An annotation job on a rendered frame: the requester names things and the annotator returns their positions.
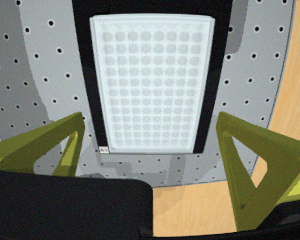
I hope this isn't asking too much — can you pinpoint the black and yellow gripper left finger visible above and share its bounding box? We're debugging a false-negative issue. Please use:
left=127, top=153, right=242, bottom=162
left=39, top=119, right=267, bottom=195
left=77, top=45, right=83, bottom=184
left=0, top=112, right=85, bottom=177

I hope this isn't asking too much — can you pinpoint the black rectangular plate nest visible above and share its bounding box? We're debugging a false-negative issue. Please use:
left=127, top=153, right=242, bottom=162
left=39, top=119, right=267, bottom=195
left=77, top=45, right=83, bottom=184
left=72, top=0, right=233, bottom=154

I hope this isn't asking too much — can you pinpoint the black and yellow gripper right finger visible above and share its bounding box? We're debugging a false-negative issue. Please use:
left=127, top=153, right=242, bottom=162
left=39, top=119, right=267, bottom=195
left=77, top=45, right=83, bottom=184
left=216, top=111, right=300, bottom=232

